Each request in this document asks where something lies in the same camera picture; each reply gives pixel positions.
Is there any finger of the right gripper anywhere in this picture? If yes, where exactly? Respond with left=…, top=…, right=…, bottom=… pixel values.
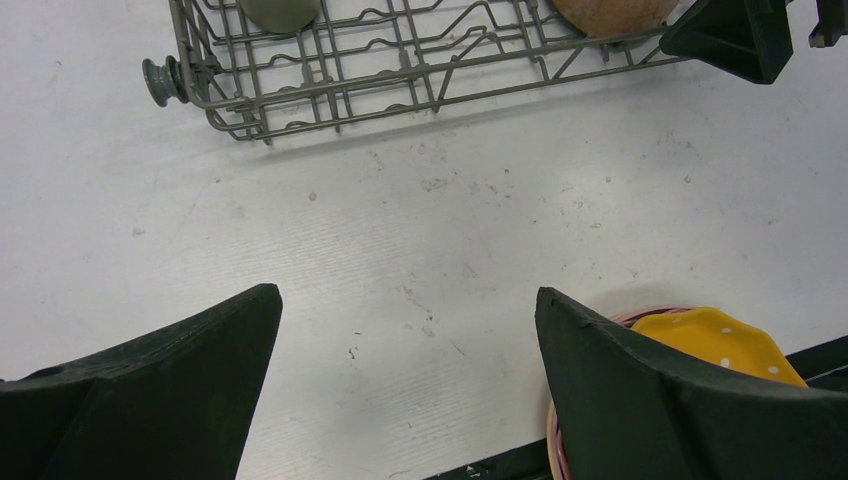
left=659, top=0, right=793, bottom=85

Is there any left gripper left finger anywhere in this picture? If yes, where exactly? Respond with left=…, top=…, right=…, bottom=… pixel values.
left=1, top=283, right=283, bottom=479

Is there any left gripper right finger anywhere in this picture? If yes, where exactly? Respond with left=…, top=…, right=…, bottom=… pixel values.
left=535, top=287, right=847, bottom=479

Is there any pink plate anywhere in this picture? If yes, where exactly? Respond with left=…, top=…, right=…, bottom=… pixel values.
left=535, top=301, right=697, bottom=479

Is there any yellow polka dot plate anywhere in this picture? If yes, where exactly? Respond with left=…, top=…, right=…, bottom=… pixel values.
left=614, top=305, right=807, bottom=387

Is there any brown speckled cream bowl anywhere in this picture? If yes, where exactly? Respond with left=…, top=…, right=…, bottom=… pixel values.
left=552, top=0, right=678, bottom=38

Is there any grey wire dish rack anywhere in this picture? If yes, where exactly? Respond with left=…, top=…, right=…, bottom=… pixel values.
left=141, top=1, right=677, bottom=144

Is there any grey ceramic mug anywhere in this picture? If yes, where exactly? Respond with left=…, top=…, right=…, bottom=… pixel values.
left=237, top=0, right=322, bottom=34

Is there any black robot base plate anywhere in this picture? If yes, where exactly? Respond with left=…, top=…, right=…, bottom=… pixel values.
left=423, top=334, right=848, bottom=480

